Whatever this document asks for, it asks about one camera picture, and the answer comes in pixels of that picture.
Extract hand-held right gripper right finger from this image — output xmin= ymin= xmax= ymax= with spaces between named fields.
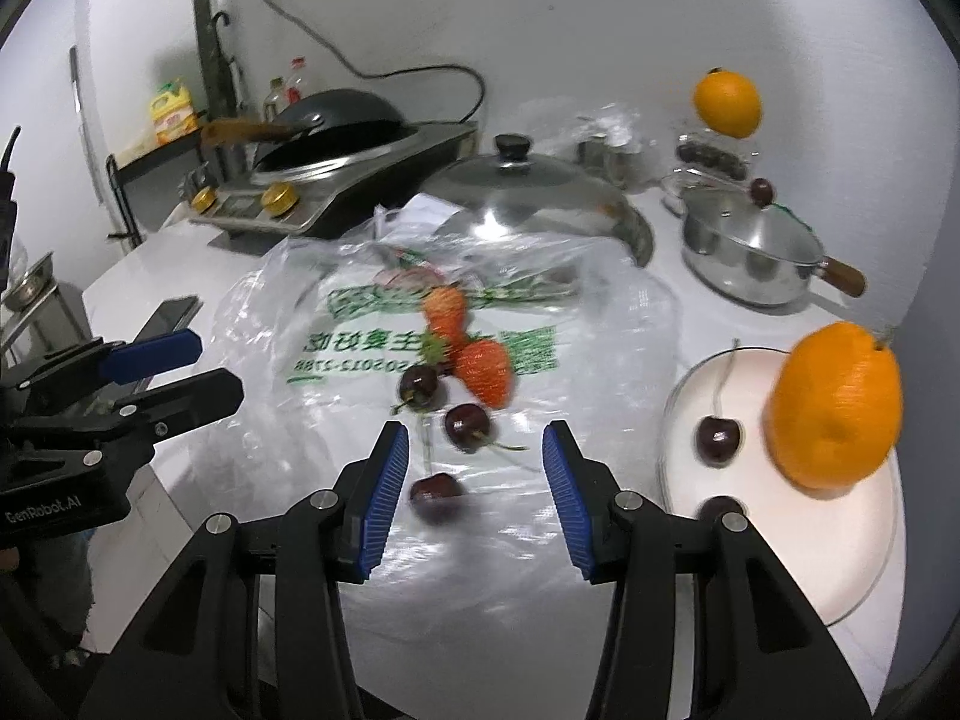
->
xmin=541 ymin=420 xmax=875 ymax=720

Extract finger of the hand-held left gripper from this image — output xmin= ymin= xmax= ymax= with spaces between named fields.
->
xmin=11 ymin=328 xmax=203 ymax=410
xmin=7 ymin=369 xmax=245 ymax=466

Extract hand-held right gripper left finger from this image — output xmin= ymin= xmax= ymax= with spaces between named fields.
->
xmin=79 ymin=420 xmax=412 ymax=720

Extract clear printed plastic bag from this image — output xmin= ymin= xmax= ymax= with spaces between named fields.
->
xmin=186 ymin=199 xmax=695 ymax=661

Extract red strawberry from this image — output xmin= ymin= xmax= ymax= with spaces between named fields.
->
xmin=424 ymin=286 xmax=470 ymax=361
xmin=452 ymin=340 xmax=517 ymax=410

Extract white plate with black rim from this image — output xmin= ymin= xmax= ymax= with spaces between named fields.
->
xmin=656 ymin=345 xmax=901 ymax=627

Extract large orange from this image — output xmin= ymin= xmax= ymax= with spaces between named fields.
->
xmin=765 ymin=321 xmax=905 ymax=496

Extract black smartphone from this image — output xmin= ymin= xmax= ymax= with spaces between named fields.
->
xmin=131 ymin=298 xmax=202 ymax=342

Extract person's dark trousers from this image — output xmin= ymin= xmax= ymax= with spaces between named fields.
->
xmin=0 ymin=532 xmax=95 ymax=661

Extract steel bowl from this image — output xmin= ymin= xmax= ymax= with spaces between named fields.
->
xmin=4 ymin=251 xmax=59 ymax=308

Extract black metal rack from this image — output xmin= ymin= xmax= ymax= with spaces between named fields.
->
xmin=105 ymin=139 xmax=218 ymax=248

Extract yellow oil bottle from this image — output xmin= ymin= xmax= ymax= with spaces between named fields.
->
xmin=148 ymin=77 xmax=202 ymax=149

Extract steel induction cooker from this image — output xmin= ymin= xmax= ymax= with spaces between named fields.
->
xmin=187 ymin=120 xmax=481 ymax=241

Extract white paper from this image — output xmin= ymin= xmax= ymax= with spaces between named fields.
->
xmin=397 ymin=193 xmax=455 ymax=230

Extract black umbrella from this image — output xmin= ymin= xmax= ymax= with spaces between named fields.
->
xmin=210 ymin=11 xmax=245 ymax=166

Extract steel saucepan with glass lid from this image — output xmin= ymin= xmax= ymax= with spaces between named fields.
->
xmin=679 ymin=178 xmax=867 ymax=308

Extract steel wok lid black knob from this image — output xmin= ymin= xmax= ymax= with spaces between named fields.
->
xmin=409 ymin=133 xmax=655 ymax=267

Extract clear plastic fruit box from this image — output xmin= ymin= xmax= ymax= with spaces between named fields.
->
xmin=675 ymin=131 xmax=751 ymax=181

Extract crumpled clear plastic wrap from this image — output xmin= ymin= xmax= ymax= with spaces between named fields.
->
xmin=525 ymin=101 xmax=653 ymax=188

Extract small orange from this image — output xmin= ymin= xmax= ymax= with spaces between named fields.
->
xmin=691 ymin=67 xmax=764 ymax=140

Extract black wok with wooden handle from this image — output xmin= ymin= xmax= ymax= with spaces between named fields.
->
xmin=199 ymin=88 xmax=407 ymax=158

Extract grey wall pipe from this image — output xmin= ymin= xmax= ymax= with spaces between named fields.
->
xmin=191 ymin=0 xmax=230 ymax=166

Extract black cooker power cable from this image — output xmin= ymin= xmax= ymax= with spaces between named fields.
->
xmin=262 ymin=0 xmax=487 ymax=125

